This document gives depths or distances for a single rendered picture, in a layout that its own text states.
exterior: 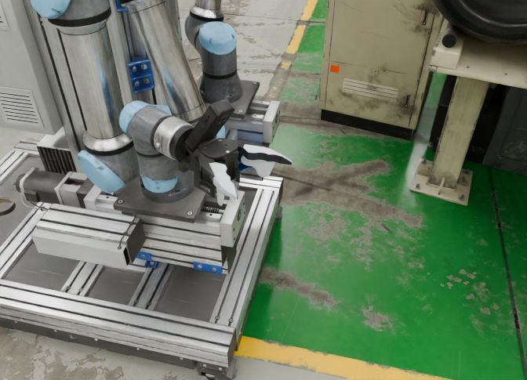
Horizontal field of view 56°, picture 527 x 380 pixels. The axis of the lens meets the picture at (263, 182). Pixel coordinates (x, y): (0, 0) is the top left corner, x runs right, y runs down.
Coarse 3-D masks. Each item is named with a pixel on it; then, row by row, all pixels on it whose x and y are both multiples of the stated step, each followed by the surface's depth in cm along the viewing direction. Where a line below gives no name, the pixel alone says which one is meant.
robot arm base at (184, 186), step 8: (184, 176) 128; (192, 176) 131; (176, 184) 128; (184, 184) 129; (192, 184) 131; (144, 192) 129; (152, 192) 128; (168, 192) 127; (176, 192) 130; (184, 192) 129; (152, 200) 129; (160, 200) 128; (168, 200) 128; (176, 200) 129
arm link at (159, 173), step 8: (136, 152) 100; (144, 160) 100; (152, 160) 99; (160, 160) 100; (168, 160) 101; (144, 168) 102; (152, 168) 101; (160, 168) 101; (168, 168) 103; (176, 168) 105; (144, 176) 103; (152, 176) 102; (160, 176) 102; (168, 176) 104; (176, 176) 107; (144, 184) 106; (152, 184) 104; (160, 184) 104; (168, 184) 105; (160, 192) 105
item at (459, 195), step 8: (424, 160) 254; (416, 168) 252; (416, 176) 247; (424, 176) 247; (464, 176) 247; (416, 184) 240; (424, 184) 242; (432, 184) 241; (456, 184) 242; (416, 192) 239; (424, 192) 238; (432, 192) 238; (448, 192) 238; (456, 192) 238; (464, 192) 238; (448, 200) 235; (456, 200) 234; (464, 200) 233
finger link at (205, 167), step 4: (200, 156) 86; (204, 156) 86; (200, 160) 84; (204, 160) 85; (208, 160) 85; (212, 160) 85; (216, 160) 86; (200, 164) 84; (204, 164) 84; (208, 164) 84; (200, 168) 84; (204, 168) 83; (208, 168) 82; (204, 172) 83; (208, 172) 82; (212, 172) 82; (212, 176) 81; (212, 180) 82
